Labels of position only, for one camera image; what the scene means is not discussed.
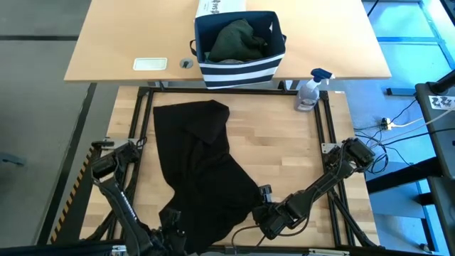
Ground black equipment cart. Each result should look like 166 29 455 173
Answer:
414 69 455 256

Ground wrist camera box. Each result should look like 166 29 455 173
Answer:
165 208 183 229
258 184 274 204

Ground black metal table frame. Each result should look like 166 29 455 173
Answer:
80 86 383 256

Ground navy white striped fabric bin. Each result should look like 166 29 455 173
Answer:
189 10 287 90

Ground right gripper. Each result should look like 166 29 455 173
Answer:
251 201 298 240

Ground light wooden desk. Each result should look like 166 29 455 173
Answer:
63 0 392 83

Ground black floor cables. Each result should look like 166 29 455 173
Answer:
353 99 455 175

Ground white label with black marks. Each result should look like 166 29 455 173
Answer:
428 95 455 110

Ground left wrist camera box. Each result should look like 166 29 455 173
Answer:
165 208 183 229

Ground dark green garment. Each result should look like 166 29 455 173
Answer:
208 18 267 63

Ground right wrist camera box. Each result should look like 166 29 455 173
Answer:
258 184 274 204

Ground black cable with yellow tag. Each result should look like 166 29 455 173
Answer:
230 223 271 250

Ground clear spray bottle blue trigger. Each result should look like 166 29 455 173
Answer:
294 68 336 113

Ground white rectangular desk plate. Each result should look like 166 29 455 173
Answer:
132 57 168 71

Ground white cardboard box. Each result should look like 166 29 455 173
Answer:
195 0 247 18

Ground grey floor object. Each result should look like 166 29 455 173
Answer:
0 151 28 167

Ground black garment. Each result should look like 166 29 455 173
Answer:
152 100 264 255

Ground yellow black hazard tape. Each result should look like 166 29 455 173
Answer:
49 149 92 245

